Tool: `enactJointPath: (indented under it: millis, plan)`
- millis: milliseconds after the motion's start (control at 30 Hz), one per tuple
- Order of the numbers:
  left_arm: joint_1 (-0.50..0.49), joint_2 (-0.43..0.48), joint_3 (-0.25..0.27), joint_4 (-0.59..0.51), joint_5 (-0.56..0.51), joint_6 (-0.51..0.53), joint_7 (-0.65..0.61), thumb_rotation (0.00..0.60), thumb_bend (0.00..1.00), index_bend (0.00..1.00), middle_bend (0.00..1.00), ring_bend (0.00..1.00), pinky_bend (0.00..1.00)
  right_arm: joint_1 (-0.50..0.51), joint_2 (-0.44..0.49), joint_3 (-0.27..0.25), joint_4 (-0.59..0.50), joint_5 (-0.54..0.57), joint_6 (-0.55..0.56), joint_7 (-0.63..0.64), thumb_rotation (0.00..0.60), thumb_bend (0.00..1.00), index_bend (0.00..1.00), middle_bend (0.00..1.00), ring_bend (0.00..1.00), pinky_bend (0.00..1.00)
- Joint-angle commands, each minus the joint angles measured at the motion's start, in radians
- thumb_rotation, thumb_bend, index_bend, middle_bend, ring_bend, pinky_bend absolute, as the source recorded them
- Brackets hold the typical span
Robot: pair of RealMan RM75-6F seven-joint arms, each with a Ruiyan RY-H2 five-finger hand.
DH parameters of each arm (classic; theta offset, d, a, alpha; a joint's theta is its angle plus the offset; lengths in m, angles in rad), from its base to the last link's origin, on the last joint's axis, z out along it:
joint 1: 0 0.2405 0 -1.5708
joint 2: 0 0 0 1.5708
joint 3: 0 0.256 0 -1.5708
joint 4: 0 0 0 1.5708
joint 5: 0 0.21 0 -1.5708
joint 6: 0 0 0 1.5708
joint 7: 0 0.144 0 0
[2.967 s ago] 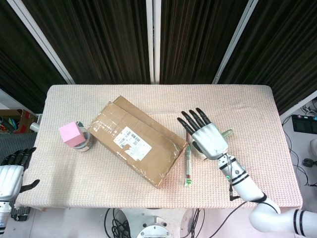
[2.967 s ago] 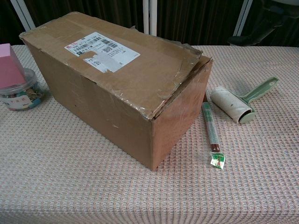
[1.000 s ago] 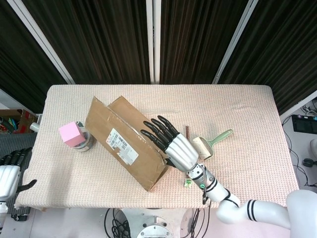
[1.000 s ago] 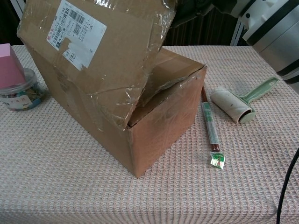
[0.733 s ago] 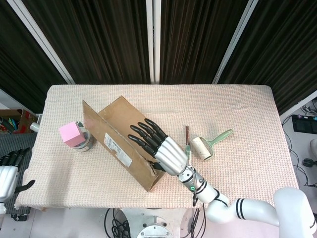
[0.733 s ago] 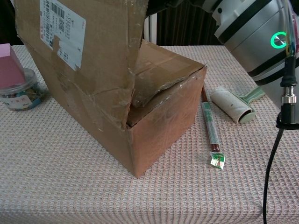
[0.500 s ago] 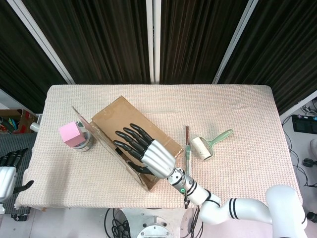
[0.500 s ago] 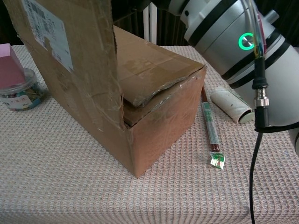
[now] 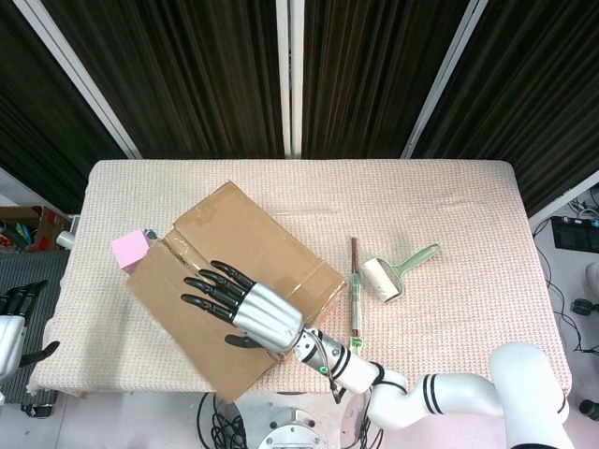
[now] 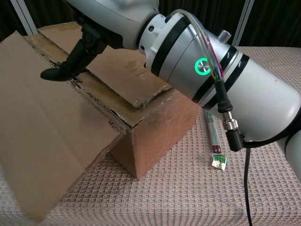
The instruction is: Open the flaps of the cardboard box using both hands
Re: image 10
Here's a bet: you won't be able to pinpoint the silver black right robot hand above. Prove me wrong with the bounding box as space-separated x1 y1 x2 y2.
40 0 157 82

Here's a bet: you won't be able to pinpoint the large brown cardboard box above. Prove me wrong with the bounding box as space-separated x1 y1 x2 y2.
0 21 200 225

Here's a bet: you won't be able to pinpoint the chopsticks in green-white wrapper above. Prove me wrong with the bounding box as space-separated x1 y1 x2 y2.
204 111 223 153

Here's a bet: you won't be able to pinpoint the small green sachet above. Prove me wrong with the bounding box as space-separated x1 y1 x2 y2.
210 153 228 171

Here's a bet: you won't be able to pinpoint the pink waffle tablecloth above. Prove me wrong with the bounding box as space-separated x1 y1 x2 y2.
0 46 301 226

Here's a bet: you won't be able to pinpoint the white frame post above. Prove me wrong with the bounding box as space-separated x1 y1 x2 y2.
231 0 255 47
10 0 37 36

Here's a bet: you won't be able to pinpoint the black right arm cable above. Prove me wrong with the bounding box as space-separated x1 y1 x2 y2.
211 77 255 226

